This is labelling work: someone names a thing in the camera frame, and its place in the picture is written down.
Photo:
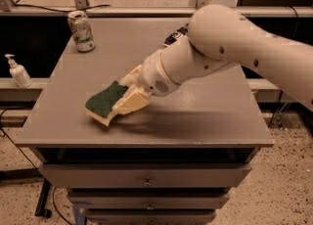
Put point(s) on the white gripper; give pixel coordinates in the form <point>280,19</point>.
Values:
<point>154,73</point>

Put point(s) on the green and yellow sponge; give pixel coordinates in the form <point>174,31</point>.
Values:
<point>100,105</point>

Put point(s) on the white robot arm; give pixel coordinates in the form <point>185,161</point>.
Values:
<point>218,36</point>

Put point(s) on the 7up soda can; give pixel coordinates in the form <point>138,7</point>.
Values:
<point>81,31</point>

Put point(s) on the blue Kettle chip bag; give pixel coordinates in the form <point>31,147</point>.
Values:
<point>176,35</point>

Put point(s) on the grey drawer cabinet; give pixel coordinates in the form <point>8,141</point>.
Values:
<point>195,144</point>

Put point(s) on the top drawer knob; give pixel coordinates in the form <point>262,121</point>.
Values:
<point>147,183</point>

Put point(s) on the drawer knob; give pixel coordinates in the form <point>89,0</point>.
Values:
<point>147,183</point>
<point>150,206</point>

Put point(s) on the white pump lotion bottle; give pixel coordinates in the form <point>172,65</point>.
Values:
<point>18,72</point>

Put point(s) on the middle drawer knob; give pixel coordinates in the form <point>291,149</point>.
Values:
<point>150,206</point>

